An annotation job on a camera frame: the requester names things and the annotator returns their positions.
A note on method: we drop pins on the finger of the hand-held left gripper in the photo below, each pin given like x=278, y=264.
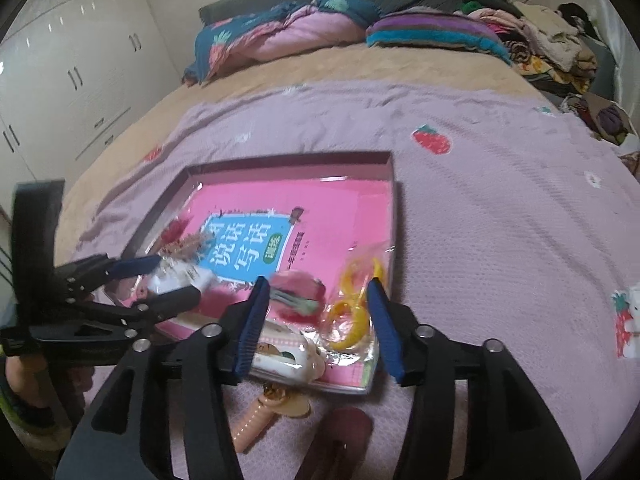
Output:
x=165, y=305
x=135, y=265

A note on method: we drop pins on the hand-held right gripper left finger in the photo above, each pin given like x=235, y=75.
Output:
x=252, y=330

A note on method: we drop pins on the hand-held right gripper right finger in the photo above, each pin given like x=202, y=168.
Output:
x=382, y=330

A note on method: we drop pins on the cherry earrings packet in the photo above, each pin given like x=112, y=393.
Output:
x=175, y=280

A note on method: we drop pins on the white hair claw clip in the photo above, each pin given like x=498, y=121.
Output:
x=287, y=355

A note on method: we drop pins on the pink pompom hair clip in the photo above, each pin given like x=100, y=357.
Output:
x=297, y=292

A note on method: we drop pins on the shallow brown cardboard box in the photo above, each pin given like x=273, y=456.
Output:
x=290, y=162

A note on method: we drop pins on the dark red hair clip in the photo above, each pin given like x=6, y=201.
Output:
x=345, y=435

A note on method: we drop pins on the pink book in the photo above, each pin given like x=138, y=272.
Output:
x=340, y=220

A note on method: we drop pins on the purple printed blanket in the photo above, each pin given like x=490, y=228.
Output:
x=500, y=220

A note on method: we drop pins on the white wardrobe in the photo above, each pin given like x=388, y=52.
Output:
x=75, y=60

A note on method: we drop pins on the strawberry print quilt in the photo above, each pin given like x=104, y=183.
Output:
x=310, y=25

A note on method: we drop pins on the striped fleece blanket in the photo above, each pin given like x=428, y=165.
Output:
x=435, y=30

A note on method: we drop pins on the pile of clothes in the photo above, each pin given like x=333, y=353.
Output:
x=550, y=40

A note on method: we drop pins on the cream curtain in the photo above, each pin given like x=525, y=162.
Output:
x=620, y=35

